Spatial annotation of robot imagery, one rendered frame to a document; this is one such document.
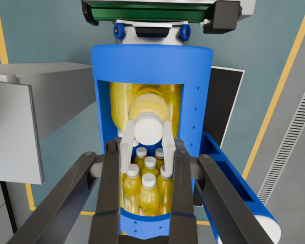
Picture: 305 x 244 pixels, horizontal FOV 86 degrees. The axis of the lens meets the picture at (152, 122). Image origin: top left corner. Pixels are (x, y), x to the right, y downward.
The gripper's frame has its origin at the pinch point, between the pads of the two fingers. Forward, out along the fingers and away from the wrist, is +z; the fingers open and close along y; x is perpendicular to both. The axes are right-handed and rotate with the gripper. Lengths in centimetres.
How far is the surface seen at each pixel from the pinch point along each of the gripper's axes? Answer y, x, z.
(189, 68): 7.1, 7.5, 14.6
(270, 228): 54, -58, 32
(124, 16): -9, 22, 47
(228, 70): 63, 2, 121
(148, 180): 0.3, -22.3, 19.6
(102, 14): -17, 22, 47
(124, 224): -5.7, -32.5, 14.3
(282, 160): 148, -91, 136
